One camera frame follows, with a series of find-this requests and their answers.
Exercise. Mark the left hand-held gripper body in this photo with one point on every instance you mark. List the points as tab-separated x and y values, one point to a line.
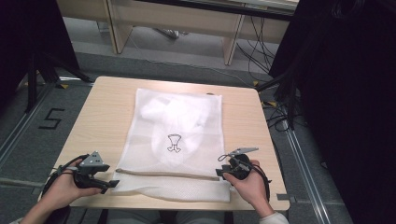
90	161

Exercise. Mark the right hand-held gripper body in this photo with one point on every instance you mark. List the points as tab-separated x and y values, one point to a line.
239	166

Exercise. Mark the white mesh laundry bag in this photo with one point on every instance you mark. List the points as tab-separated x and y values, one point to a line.
174	149

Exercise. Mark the person's right hand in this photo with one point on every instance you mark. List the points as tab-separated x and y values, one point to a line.
252	189

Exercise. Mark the person's left hand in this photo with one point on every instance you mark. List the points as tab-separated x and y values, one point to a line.
62	191

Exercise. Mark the person's legs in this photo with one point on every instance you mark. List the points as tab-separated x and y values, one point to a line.
174	217

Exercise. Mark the white garment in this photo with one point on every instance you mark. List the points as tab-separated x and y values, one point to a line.
180	118

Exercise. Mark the black tripod stand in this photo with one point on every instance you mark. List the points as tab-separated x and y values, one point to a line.
286	93
40	71

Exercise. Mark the black curtain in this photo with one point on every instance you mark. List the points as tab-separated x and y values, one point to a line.
348	93
28	40

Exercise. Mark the grey power strip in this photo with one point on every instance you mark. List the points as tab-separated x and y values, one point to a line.
169	32

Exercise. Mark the light wooden desk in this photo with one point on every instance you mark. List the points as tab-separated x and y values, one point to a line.
174	18

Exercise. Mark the metal floor rail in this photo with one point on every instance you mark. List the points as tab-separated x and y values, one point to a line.
305	171
21	124

